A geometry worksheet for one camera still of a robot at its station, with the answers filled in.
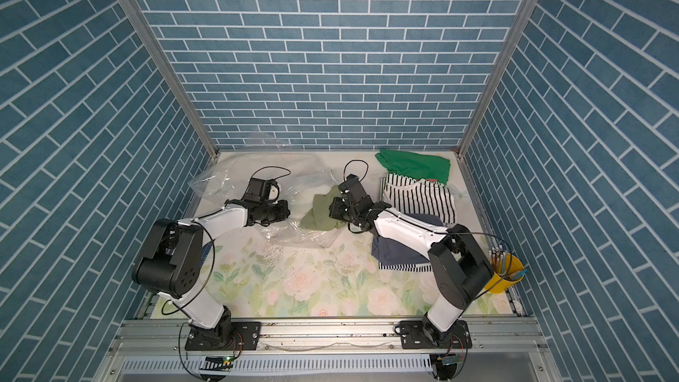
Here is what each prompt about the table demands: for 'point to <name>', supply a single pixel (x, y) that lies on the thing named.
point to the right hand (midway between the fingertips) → (331, 207)
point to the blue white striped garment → (405, 267)
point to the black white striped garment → (420, 196)
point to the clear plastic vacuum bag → (308, 182)
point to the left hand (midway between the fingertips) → (295, 211)
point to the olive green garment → (319, 217)
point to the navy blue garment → (390, 251)
